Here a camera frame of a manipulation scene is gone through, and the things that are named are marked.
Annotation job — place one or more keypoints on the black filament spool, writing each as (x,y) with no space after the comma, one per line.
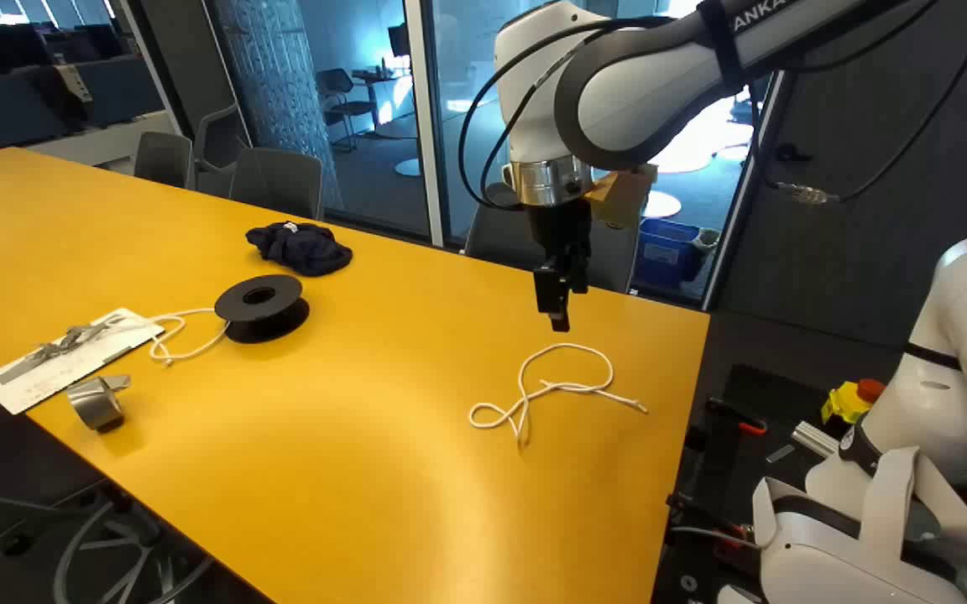
(268,322)

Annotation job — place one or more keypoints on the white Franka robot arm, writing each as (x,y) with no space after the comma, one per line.
(639,100)

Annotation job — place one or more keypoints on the white printed paper sheet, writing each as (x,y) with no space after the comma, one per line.
(59,362)

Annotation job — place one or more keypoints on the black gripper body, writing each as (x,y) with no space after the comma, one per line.
(560,240)

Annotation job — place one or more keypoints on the small grey clip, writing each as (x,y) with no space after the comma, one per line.
(97,407)

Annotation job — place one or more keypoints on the office chair behind glass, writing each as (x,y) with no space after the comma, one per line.
(342,100)

